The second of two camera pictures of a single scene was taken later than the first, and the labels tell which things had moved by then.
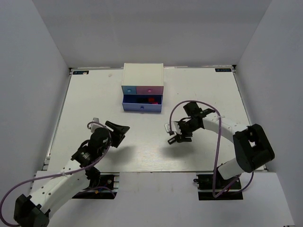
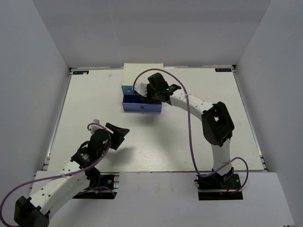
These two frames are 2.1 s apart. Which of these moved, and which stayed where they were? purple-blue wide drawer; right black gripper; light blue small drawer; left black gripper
Moved: right black gripper
Stayed: left black gripper; purple-blue wide drawer; light blue small drawer
